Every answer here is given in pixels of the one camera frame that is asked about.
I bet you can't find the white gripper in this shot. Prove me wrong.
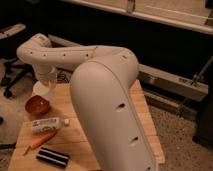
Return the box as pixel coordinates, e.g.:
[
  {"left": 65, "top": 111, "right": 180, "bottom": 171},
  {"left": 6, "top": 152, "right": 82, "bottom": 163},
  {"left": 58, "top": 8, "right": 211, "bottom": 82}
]
[{"left": 34, "top": 65, "right": 57, "bottom": 90}]

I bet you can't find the white ceramic cup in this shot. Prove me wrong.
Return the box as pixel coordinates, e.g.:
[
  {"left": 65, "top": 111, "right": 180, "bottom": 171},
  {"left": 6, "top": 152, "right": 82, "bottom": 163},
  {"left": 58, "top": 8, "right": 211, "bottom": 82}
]
[{"left": 33, "top": 81, "right": 54, "bottom": 101}]

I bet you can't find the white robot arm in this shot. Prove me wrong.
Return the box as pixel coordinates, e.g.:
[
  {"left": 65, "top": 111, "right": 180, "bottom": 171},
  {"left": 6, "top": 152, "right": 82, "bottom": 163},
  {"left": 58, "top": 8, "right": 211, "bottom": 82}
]
[{"left": 16, "top": 33, "right": 159, "bottom": 171}]

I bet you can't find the red ceramic bowl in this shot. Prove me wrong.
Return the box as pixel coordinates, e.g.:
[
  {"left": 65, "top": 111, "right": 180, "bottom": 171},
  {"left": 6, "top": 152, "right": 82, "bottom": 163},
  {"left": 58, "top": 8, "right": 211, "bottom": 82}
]
[{"left": 25, "top": 95, "right": 50, "bottom": 116}]

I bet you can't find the white plastic bottle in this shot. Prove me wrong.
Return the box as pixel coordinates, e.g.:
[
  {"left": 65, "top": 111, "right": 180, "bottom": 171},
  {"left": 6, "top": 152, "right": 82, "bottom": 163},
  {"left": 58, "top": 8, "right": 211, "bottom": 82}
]
[{"left": 30, "top": 117, "right": 70, "bottom": 134}]

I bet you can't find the black office chair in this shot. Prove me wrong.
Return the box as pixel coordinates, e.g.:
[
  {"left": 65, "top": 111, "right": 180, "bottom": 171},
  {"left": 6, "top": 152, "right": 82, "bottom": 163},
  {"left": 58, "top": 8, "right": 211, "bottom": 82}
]
[{"left": 0, "top": 0, "right": 38, "bottom": 99}]

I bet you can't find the orange toy carrot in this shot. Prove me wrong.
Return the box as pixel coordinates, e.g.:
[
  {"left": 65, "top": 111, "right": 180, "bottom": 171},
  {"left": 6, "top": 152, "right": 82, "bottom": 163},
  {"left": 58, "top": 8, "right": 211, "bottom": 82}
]
[{"left": 23, "top": 131, "right": 57, "bottom": 155}]

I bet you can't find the black white striped block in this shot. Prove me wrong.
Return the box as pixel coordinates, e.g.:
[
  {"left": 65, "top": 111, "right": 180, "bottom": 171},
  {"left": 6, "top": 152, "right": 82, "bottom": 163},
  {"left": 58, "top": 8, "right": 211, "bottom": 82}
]
[{"left": 36, "top": 147, "right": 70, "bottom": 168}]

